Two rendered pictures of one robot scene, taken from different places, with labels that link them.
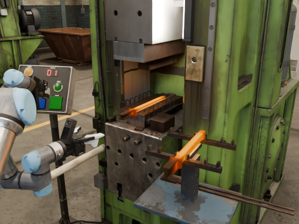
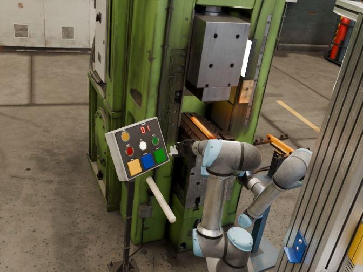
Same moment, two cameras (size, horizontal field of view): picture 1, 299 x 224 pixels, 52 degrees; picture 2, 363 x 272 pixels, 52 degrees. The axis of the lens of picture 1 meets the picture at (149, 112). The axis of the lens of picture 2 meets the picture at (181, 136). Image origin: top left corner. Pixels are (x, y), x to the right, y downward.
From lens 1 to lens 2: 2.34 m
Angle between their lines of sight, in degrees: 57
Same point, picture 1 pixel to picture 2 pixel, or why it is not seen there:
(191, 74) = (243, 99)
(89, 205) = (108, 245)
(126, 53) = (214, 95)
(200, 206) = not seen: hidden behind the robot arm
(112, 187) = (190, 204)
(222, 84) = (258, 101)
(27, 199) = not seen: outside the picture
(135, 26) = (227, 74)
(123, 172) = (203, 187)
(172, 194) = (266, 178)
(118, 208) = (190, 217)
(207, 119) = (246, 126)
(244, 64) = not seen: hidden behind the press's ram
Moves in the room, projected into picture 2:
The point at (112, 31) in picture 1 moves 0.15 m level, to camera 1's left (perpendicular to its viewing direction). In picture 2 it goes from (204, 80) to (193, 86)
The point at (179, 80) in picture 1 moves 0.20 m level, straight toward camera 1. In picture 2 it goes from (186, 99) to (207, 108)
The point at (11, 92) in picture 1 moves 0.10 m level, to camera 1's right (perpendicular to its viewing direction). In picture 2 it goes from (309, 153) to (314, 146)
